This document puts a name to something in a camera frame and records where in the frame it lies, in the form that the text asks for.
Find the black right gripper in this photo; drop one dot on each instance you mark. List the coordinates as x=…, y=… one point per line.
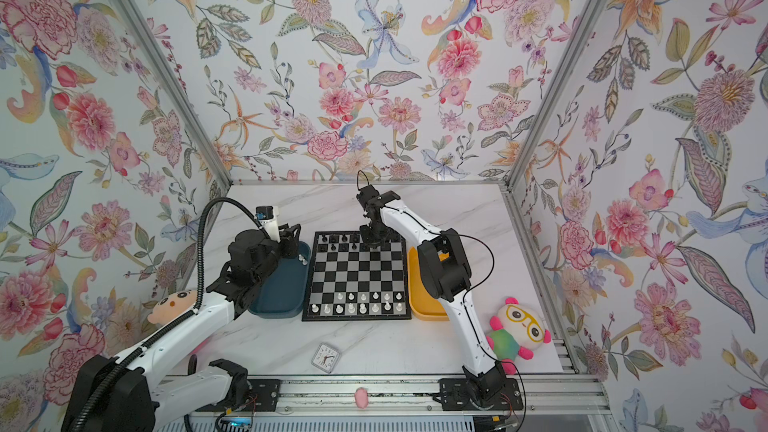
x=371, y=242

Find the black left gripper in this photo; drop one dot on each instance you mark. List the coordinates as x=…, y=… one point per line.
x=286, y=240

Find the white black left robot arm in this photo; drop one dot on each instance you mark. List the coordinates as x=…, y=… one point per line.
x=129, y=392

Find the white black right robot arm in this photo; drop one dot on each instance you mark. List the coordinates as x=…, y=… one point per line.
x=445, y=273

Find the black white chess board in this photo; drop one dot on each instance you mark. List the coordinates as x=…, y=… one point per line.
x=350, y=280

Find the teal plastic tray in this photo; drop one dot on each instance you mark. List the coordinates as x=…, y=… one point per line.
x=283, y=294

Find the yellow plastic tray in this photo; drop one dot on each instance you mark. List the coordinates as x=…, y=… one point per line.
x=423, y=306

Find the pink faced plush doll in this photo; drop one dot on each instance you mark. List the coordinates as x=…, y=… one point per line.
x=171, y=307

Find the small white square clock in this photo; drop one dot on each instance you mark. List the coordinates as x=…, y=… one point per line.
x=325, y=358

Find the small pink toy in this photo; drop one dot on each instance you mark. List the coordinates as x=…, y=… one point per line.
x=361, y=398

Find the green pink owl plush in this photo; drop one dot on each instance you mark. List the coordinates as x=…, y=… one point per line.
x=517, y=331

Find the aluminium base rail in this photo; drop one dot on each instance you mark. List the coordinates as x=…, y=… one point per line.
x=390, y=395

